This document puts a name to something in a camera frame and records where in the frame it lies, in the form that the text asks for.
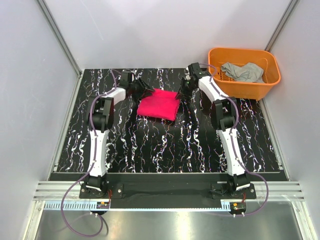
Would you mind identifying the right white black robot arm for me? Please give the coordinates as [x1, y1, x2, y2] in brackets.
[176, 74, 250, 199]

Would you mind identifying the orange plastic basket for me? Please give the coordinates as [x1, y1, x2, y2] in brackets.
[208, 47, 281, 101]

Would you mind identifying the aluminium frame post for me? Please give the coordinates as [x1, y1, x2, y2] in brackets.
[35, 0, 82, 77]
[264, 0, 300, 52]

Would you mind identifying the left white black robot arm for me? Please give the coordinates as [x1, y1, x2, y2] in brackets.
[82, 78, 155, 198]

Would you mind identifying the right aluminium frame post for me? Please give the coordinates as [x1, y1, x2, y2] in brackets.
[264, 0, 300, 52]

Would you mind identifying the pink t shirt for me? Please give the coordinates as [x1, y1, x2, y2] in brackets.
[137, 88, 180, 121]

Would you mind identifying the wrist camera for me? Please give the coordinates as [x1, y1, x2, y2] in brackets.
[117, 71, 136, 89]
[187, 62, 210, 80]

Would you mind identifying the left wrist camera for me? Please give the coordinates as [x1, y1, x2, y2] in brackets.
[117, 71, 136, 89]

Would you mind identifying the grey t shirt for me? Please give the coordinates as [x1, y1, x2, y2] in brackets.
[220, 62, 264, 83]

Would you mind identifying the left aluminium frame post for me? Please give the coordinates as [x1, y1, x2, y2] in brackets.
[35, 0, 82, 77]

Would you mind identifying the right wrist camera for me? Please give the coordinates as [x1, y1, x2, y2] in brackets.
[187, 62, 210, 80]

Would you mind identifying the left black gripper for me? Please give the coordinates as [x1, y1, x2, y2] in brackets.
[128, 77, 154, 100]

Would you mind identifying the slotted white cable duct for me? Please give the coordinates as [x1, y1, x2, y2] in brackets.
[44, 200, 247, 212]

